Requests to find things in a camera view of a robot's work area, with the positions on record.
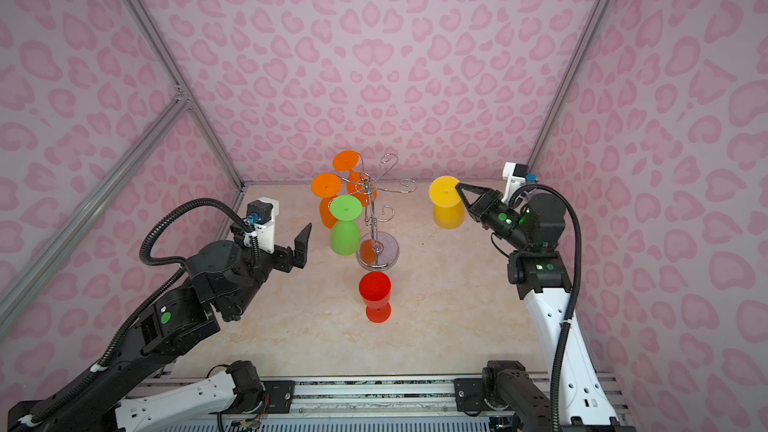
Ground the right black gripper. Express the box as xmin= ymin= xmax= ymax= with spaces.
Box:
xmin=454 ymin=185 xmax=532 ymax=252

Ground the yellow plastic wine glass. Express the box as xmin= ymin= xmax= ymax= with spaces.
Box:
xmin=428 ymin=176 xmax=465 ymax=230

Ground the green plastic wine glass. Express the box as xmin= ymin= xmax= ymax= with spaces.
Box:
xmin=329 ymin=195 xmax=363 ymax=257

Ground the red plastic wine glass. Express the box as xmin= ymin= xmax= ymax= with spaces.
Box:
xmin=358 ymin=272 xmax=392 ymax=323

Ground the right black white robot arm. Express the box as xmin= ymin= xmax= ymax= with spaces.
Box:
xmin=455 ymin=182 xmax=627 ymax=431

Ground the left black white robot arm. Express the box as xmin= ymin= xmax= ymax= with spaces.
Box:
xmin=8 ymin=216 xmax=312 ymax=431

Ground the front orange plastic wine glass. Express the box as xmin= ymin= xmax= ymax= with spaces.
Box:
xmin=310 ymin=173 xmax=341 ymax=229

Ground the orange plastic wine glass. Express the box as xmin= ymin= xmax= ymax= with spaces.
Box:
xmin=310 ymin=173 xmax=341 ymax=229
xmin=332 ymin=150 xmax=368 ymax=206

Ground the chrome wine glass rack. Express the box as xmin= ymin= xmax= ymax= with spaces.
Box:
xmin=356 ymin=152 xmax=417 ymax=272

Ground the rear orange plastic wine glass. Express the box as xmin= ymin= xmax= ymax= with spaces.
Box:
xmin=332 ymin=150 xmax=368 ymax=206

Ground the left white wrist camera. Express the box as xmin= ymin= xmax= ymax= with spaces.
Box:
xmin=244 ymin=197 xmax=280 ymax=254

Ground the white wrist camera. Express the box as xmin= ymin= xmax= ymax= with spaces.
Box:
xmin=502 ymin=162 xmax=538 ymax=205
xmin=244 ymin=197 xmax=280 ymax=254

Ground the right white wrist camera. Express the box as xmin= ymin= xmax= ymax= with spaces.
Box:
xmin=502 ymin=162 xmax=538 ymax=205

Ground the left black corrugated cable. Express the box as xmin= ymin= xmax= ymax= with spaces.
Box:
xmin=11 ymin=197 xmax=262 ymax=432

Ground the black corrugated cable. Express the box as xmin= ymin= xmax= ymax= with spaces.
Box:
xmin=11 ymin=197 xmax=262 ymax=432
xmin=509 ymin=183 xmax=584 ymax=432

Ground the right aluminium frame post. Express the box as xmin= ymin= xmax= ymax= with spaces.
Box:
xmin=528 ymin=0 xmax=616 ymax=176

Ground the aluminium frame post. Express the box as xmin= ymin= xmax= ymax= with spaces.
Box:
xmin=121 ymin=0 xmax=246 ymax=191
xmin=528 ymin=0 xmax=616 ymax=176

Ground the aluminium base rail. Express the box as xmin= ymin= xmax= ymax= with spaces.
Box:
xmin=114 ymin=362 xmax=633 ymax=431

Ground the right black corrugated cable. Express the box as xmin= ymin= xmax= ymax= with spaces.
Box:
xmin=509 ymin=183 xmax=584 ymax=432

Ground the diagonal aluminium frame bar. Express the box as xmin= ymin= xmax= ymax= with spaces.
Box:
xmin=1 ymin=93 xmax=189 ymax=337

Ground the left aluminium frame post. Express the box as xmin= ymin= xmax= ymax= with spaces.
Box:
xmin=121 ymin=0 xmax=246 ymax=191

